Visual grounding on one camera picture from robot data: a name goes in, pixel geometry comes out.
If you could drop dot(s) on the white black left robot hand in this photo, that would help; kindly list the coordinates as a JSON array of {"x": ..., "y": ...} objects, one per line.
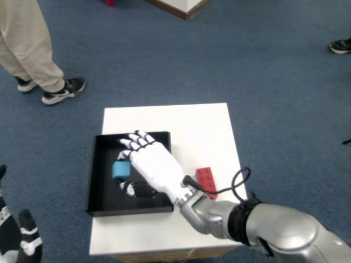
[{"x": 16, "y": 238}]

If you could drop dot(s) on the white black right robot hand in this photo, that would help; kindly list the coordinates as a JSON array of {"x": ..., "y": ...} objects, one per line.
[{"x": 159, "y": 167}]

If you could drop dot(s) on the blue cube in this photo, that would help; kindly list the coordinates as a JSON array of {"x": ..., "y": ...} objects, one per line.
[{"x": 121, "y": 170}]

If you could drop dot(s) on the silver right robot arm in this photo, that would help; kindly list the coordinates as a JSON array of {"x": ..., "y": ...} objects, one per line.
[{"x": 274, "y": 227}]

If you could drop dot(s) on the black open box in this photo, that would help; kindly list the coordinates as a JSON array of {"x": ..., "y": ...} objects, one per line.
[{"x": 101, "y": 191}]

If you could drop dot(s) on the red studded building brick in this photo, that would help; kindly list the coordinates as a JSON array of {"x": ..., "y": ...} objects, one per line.
[{"x": 205, "y": 176}]

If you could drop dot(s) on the white plinth with brown base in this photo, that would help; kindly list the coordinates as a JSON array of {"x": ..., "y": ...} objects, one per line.
[{"x": 189, "y": 6}]

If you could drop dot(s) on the red object on floor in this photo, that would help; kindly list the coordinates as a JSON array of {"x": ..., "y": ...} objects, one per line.
[{"x": 111, "y": 2}]

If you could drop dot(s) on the beige trousers of person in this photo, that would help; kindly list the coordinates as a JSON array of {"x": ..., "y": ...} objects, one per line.
[{"x": 24, "y": 41}]

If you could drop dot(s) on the black sneaker with white sole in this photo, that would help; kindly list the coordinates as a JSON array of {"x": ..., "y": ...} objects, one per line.
[{"x": 341, "y": 46}]

